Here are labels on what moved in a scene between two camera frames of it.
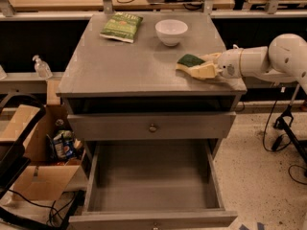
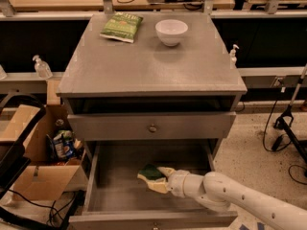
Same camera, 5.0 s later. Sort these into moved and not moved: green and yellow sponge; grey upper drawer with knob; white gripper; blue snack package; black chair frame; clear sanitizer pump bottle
Moved: green and yellow sponge; white gripper
Not moved: blue snack package; grey upper drawer with knob; black chair frame; clear sanitizer pump bottle
